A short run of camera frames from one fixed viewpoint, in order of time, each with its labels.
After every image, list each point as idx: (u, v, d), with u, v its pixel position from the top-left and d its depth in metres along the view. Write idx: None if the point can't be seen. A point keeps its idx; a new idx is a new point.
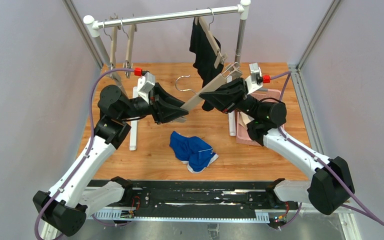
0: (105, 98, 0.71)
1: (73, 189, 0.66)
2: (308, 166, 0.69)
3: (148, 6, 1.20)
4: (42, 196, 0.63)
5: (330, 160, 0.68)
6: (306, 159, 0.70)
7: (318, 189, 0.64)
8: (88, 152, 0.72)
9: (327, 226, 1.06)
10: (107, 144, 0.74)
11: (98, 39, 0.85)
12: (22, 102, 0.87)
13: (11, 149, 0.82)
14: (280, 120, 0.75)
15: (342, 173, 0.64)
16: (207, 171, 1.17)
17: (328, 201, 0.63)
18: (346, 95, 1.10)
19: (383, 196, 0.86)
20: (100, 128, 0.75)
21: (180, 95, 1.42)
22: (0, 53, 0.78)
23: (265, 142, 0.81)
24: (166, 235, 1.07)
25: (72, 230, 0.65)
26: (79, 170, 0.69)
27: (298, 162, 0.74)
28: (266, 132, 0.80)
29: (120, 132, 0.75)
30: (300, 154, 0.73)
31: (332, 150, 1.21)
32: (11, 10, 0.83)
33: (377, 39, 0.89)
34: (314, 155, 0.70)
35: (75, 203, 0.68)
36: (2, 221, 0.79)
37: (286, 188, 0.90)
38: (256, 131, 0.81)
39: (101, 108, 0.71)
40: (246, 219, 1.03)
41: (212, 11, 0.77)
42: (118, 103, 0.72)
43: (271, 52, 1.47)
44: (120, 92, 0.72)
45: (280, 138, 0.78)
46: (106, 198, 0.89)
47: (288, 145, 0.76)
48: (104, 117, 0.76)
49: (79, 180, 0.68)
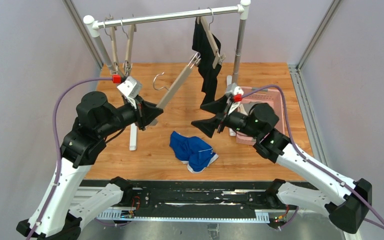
0: (87, 101, 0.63)
1: (51, 219, 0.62)
2: (335, 192, 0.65)
3: (148, 6, 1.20)
4: (21, 230, 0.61)
5: (355, 184, 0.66)
6: (331, 184, 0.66)
7: (347, 215, 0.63)
8: (58, 180, 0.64)
9: (327, 226, 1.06)
10: (75, 169, 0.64)
11: (98, 39, 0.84)
12: (22, 101, 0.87)
13: (12, 149, 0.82)
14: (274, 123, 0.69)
15: (367, 196, 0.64)
16: (207, 171, 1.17)
17: (352, 225, 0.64)
18: (346, 95, 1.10)
19: (382, 196, 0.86)
20: (66, 146, 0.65)
21: (180, 95, 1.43)
22: (1, 53, 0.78)
23: (279, 160, 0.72)
24: (166, 235, 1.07)
25: None
26: (53, 199, 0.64)
27: (318, 184, 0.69)
28: (281, 152, 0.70)
29: (91, 148, 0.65)
30: (323, 179, 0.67)
31: (332, 149, 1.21)
32: (11, 10, 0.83)
33: (376, 39, 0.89)
34: (339, 180, 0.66)
35: (61, 225, 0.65)
36: (3, 221, 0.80)
37: (292, 196, 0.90)
38: (266, 147, 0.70)
39: (79, 113, 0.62)
40: (246, 219, 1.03)
41: (212, 11, 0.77)
42: (101, 110, 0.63)
43: (271, 52, 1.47)
44: (105, 99, 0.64)
45: (299, 159, 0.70)
46: (104, 203, 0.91)
47: (308, 168, 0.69)
48: (75, 132, 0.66)
49: (55, 209, 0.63)
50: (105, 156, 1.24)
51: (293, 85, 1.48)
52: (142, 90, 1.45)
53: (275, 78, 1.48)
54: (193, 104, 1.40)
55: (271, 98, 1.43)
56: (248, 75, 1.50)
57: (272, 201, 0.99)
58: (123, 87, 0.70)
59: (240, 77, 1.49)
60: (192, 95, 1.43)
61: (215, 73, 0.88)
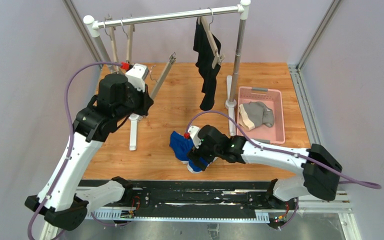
0: (109, 78, 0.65)
1: (61, 193, 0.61)
2: (293, 166, 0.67)
3: (148, 5, 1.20)
4: (30, 203, 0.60)
5: (308, 151, 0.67)
6: (288, 160, 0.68)
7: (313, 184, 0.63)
8: (70, 154, 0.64)
9: (327, 227, 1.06)
10: (88, 142, 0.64)
11: (97, 39, 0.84)
12: (22, 101, 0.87)
13: (11, 150, 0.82)
14: (217, 135, 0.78)
15: (325, 158, 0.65)
16: (207, 171, 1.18)
17: (326, 189, 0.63)
18: (346, 95, 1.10)
19: (383, 196, 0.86)
20: (79, 121, 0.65)
21: (180, 95, 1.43)
22: (0, 53, 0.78)
23: (246, 159, 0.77)
24: (166, 235, 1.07)
25: (74, 225, 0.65)
26: (64, 173, 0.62)
27: (281, 164, 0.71)
28: (241, 151, 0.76)
29: (104, 124, 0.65)
30: (281, 157, 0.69)
31: (332, 149, 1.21)
32: (11, 10, 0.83)
33: (376, 39, 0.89)
34: (293, 152, 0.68)
35: (70, 203, 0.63)
36: (3, 221, 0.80)
37: (283, 189, 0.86)
38: (229, 154, 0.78)
39: (100, 88, 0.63)
40: (246, 219, 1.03)
41: (211, 11, 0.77)
42: (122, 88, 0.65)
43: (271, 52, 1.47)
44: (126, 79, 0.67)
45: (257, 149, 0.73)
46: (107, 195, 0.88)
47: (267, 154, 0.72)
48: (89, 109, 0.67)
49: (65, 183, 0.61)
50: (105, 156, 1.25)
51: (293, 85, 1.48)
52: None
53: (275, 79, 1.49)
54: (193, 104, 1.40)
55: (271, 99, 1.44)
56: (248, 75, 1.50)
57: (274, 203, 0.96)
58: (135, 70, 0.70)
59: (240, 77, 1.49)
60: (192, 95, 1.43)
61: (214, 73, 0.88)
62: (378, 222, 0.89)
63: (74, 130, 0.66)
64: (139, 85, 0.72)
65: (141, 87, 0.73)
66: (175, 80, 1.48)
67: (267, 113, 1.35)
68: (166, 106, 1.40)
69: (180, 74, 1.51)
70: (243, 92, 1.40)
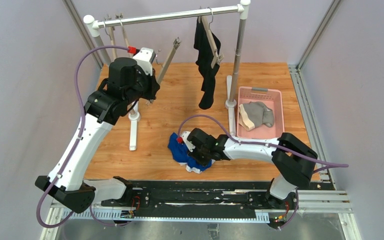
0: (119, 60, 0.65)
1: (72, 173, 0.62)
2: (266, 155, 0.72)
3: (148, 5, 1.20)
4: (41, 182, 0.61)
5: (279, 140, 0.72)
6: (262, 150, 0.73)
7: (285, 170, 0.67)
8: (82, 134, 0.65)
9: (328, 227, 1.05)
10: (100, 123, 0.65)
11: (97, 39, 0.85)
12: (21, 101, 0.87)
13: (10, 150, 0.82)
14: (203, 136, 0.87)
15: (295, 146, 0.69)
16: (207, 171, 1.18)
17: (298, 175, 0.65)
18: (346, 94, 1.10)
19: (383, 196, 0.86)
20: (91, 103, 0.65)
21: (179, 95, 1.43)
22: (0, 53, 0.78)
23: (229, 155, 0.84)
24: (166, 235, 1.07)
25: (81, 207, 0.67)
26: (75, 154, 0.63)
27: (258, 156, 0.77)
28: (223, 147, 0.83)
29: (115, 106, 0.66)
30: (255, 148, 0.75)
31: (332, 149, 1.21)
32: (11, 10, 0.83)
33: (376, 38, 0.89)
34: (265, 143, 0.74)
35: (79, 183, 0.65)
36: (1, 221, 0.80)
37: (278, 188, 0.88)
38: (214, 152, 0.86)
39: (111, 70, 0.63)
40: (246, 219, 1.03)
41: (211, 11, 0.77)
42: (132, 70, 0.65)
43: (271, 52, 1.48)
44: (135, 62, 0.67)
45: (235, 144, 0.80)
46: (110, 189, 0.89)
47: (244, 147, 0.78)
48: (100, 92, 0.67)
49: (76, 164, 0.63)
50: (105, 156, 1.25)
51: (293, 85, 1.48)
52: None
53: (275, 78, 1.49)
54: (193, 104, 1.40)
55: (271, 99, 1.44)
56: (248, 74, 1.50)
57: (274, 203, 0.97)
58: (142, 54, 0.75)
59: (240, 77, 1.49)
60: (192, 95, 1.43)
61: (213, 73, 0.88)
62: (379, 222, 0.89)
63: (85, 111, 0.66)
64: (147, 69, 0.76)
65: (149, 70, 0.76)
66: (175, 80, 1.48)
67: (267, 114, 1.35)
68: (166, 105, 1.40)
69: (180, 74, 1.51)
70: (243, 92, 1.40)
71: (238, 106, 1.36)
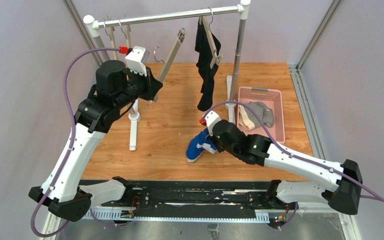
0: (106, 67, 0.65)
1: (64, 185, 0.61)
2: (327, 181, 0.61)
3: (148, 5, 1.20)
4: (34, 195, 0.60)
5: (343, 167, 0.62)
6: (322, 173, 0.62)
7: (343, 200, 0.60)
8: (73, 144, 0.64)
9: (327, 226, 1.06)
10: (91, 133, 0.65)
11: (98, 39, 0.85)
12: (20, 102, 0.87)
13: (10, 150, 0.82)
14: (236, 133, 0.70)
15: (358, 176, 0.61)
16: (207, 171, 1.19)
17: (352, 206, 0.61)
18: (346, 95, 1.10)
19: (383, 196, 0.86)
20: (82, 112, 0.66)
21: (179, 94, 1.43)
22: (0, 53, 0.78)
23: (266, 162, 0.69)
24: (166, 235, 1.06)
25: (77, 215, 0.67)
26: (67, 165, 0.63)
27: (309, 175, 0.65)
28: (266, 155, 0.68)
29: (106, 115, 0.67)
30: (313, 169, 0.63)
31: (332, 149, 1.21)
32: (10, 10, 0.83)
33: (376, 39, 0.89)
34: (328, 166, 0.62)
35: (73, 194, 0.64)
36: (1, 221, 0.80)
37: (291, 194, 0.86)
38: (248, 154, 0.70)
39: (98, 77, 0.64)
40: (246, 219, 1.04)
41: (211, 11, 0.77)
42: (118, 75, 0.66)
43: (271, 52, 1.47)
44: (123, 65, 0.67)
45: (285, 156, 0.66)
46: (108, 192, 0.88)
47: (297, 163, 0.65)
48: (91, 99, 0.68)
49: (68, 175, 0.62)
50: (105, 156, 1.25)
51: (293, 85, 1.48)
52: None
53: (275, 78, 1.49)
54: (193, 104, 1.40)
55: (271, 99, 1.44)
56: (248, 74, 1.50)
57: (274, 203, 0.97)
58: (134, 54, 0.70)
59: (240, 77, 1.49)
60: (192, 95, 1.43)
61: (212, 74, 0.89)
62: (379, 222, 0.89)
63: (76, 121, 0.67)
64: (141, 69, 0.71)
65: (143, 71, 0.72)
66: (175, 80, 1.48)
67: (267, 114, 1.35)
68: (166, 105, 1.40)
69: (179, 74, 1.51)
70: (243, 92, 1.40)
71: (238, 106, 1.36)
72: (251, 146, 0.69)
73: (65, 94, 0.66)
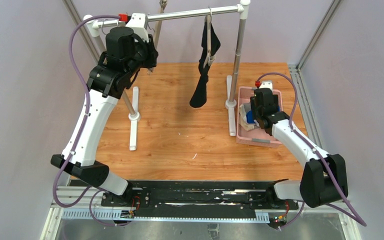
0: (115, 31, 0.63)
1: (85, 149, 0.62)
2: (305, 156, 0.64)
3: (148, 6, 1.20)
4: (56, 160, 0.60)
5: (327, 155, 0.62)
6: (305, 149, 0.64)
7: (307, 178, 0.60)
8: (89, 110, 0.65)
9: (327, 227, 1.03)
10: (105, 98, 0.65)
11: (97, 38, 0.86)
12: (19, 102, 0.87)
13: (8, 151, 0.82)
14: (269, 99, 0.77)
15: (336, 170, 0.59)
16: (208, 171, 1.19)
17: (313, 193, 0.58)
18: (346, 94, 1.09)
19: (382, 196, 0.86)
20: (94, 78, 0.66)
21: (178, 95, 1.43)
22: None
23: (273, 131, 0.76)
24: (166, 235, 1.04)
25: (98, 181, 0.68)
26: (85, 131, 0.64)
27: (296, 152, 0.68)
28: (276, 121, 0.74)
29: (118, 79, 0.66)
30: (300, 144, 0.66)
31: (332, 150, 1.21)
32: (9, 11, 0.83)
33: (376, 39, 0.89)
34: (314, 147, 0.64)
35: (92, 159, 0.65)
36: None
37: (284, 185, 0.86)
38: (265, 119, 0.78)
39: (108, 42, 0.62)
40: (246, 219, 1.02)
41: (211, 11, 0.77)
42: (129, 40, 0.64)
43: (271, 52, 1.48)
44: (132, 30, 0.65)
45: (287, 128, 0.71)
46: (115, 180, 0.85)
47: (293, 136, 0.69)
48: (101, 66, 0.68)
49: (88, 140, 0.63)
50: (105, 156, 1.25)
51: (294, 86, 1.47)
52: (142, 90, 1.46)
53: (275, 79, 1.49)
54: None
55: None
56: (248, 74, 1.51)
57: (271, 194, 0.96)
58: (136, 21, 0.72)
59: (240, 77, 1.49)
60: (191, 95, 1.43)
61: (204, 73, 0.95)
62: (379, 223, 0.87)
63: (89, 88, 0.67)
64: (142, 34, 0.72)
65: (145, 37, 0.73)
66: (175, 80, 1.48)
67: None
68: (165, 106, 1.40)
69: (179, 74, 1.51)
70: (243, 92, 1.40)
71: (238, 106, 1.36)
72: (270, 114, 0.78)
73: (72, 62, 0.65)
